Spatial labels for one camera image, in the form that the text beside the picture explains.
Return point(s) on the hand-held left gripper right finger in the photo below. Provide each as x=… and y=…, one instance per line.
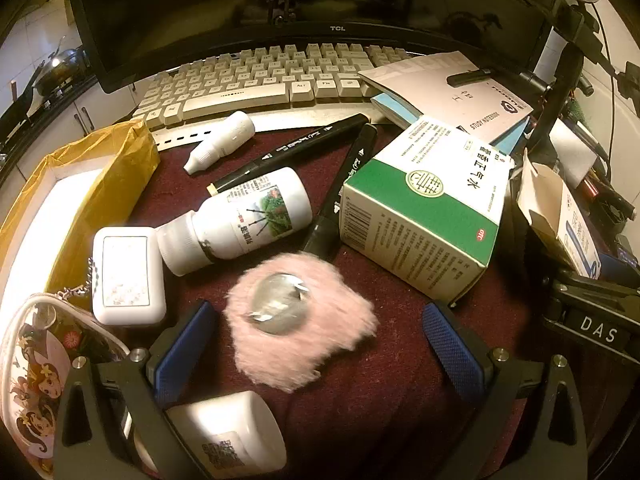
x=452, y=350

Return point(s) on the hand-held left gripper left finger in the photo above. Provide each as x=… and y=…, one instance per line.
x=182, y=352

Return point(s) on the pink fluffy pouch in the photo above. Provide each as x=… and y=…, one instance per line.
x=320, y=355

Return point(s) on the yellow paper box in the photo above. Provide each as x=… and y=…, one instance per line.
x=100, y=185

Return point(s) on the plain white plastic bottle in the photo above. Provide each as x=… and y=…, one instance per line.
x=235, y=430

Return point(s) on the small white rectangular case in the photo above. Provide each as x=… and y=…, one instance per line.
x=127, y=275

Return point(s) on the small open white carton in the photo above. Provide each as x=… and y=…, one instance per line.
x=575, y=225

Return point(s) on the black plastic holder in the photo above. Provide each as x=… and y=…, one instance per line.
x=615, y=205

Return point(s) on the cartoon print pouch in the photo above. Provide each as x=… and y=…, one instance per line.
x=40, y=360

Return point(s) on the red cylinder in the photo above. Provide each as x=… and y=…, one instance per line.
x=591, y=186

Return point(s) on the white green-label pill bottle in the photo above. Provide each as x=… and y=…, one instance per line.
x=240, y=215

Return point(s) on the green and white medicine box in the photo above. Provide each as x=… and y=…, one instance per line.
x=425, y=200

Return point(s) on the white foam block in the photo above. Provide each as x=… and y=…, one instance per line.
x=570, y=150

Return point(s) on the black marker pen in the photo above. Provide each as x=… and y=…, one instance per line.
x=300, y=142
x=345, y=180

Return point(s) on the small white dropper bottle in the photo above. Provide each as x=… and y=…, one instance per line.
x=225, y=137

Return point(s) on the blue book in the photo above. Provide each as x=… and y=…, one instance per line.
x=395, y=110

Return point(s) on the black stand pole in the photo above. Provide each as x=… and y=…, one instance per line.
x=562, y=75

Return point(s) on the grey paper notebook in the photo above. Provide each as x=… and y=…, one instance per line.
x=440, y=92

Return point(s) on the beige computer keyboard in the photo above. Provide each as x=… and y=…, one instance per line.
x=240, y=95

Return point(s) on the black stick-shaped gadget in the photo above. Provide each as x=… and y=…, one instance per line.
x=467, y=77

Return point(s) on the dark metal wok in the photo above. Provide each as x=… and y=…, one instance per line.
x=62, y=65

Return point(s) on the black computer monitor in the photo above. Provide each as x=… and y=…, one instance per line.
x=250, y=0

